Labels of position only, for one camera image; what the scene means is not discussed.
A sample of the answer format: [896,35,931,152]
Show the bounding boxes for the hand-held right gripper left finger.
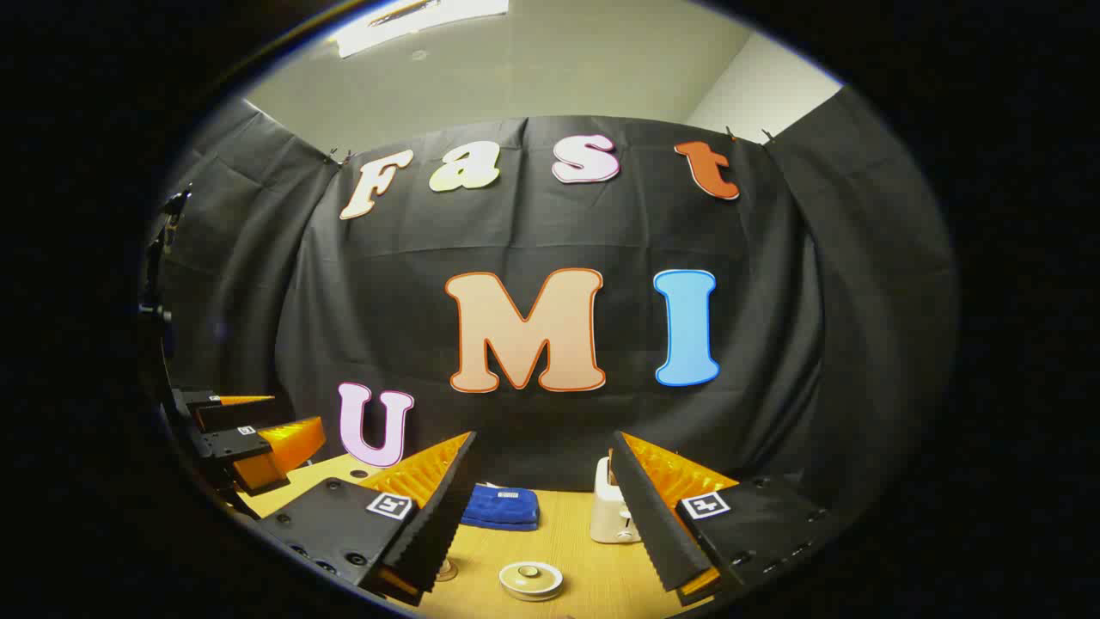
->
[258,430,479,607]

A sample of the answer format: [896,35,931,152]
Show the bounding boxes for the white teacup lid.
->
[501,561,563,594]

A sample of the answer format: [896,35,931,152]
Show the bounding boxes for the ceiling light panel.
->
[331,0,510,58]

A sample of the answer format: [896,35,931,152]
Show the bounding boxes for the black backdrop cloth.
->
[142,86,959,534]

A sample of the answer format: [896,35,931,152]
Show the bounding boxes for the blue folded towel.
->
[460,483,541,532]

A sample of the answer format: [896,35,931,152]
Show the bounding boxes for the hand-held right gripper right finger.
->
[608,430,830,603]

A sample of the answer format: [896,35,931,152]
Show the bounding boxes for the dark metal stand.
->
[139,187,194,328]

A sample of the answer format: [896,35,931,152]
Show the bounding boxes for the cream white toaster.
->
[590,457,644,544]

